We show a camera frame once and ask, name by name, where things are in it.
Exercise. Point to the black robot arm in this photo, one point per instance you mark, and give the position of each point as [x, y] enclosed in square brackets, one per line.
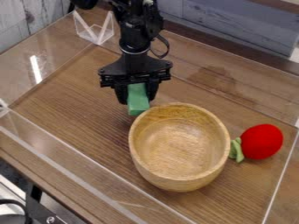
[140, 23]

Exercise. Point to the green rectangular block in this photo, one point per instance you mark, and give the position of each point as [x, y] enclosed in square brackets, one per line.
[138, 102]

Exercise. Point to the clear acrylic front wall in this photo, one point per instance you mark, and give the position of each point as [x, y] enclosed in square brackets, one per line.
[86, 186]

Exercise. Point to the red plush tomato toy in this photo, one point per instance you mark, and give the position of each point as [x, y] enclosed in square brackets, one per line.
[258, 143]

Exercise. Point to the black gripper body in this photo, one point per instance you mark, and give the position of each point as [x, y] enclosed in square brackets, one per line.
[134, 69]

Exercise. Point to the black table frame bracket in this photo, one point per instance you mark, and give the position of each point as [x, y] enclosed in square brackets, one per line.
[35, 212]

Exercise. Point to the brown wooden bowl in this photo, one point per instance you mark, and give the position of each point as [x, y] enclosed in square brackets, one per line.
[179, 145]

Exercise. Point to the clear acrylic corner bracket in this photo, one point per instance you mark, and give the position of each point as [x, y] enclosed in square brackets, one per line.
[98, 34]

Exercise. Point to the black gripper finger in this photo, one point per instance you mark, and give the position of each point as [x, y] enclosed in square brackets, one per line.
[151, 87]
[120, 90]

